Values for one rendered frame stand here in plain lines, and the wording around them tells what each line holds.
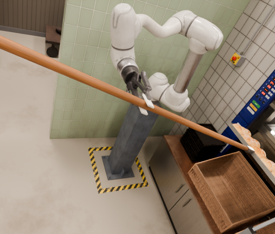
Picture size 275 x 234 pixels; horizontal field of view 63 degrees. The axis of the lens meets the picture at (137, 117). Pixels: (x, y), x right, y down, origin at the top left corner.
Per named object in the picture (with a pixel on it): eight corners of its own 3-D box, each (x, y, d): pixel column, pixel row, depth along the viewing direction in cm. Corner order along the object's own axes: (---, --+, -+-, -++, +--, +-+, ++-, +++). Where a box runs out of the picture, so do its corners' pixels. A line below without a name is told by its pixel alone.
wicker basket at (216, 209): (223, 166, 232) (239, 150, 215) (260, 221, 196) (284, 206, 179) (186, 172, 209) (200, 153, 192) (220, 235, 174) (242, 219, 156)
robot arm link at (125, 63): (127, 77, 108) (131, 85, 104) (112, 69, 102) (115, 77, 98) (140, 62, 104) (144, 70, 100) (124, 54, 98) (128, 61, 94)
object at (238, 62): (234, 61, 226) (240, 52, 220) (240, 67, 219) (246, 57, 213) (228, 60, 222) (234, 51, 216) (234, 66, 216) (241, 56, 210)
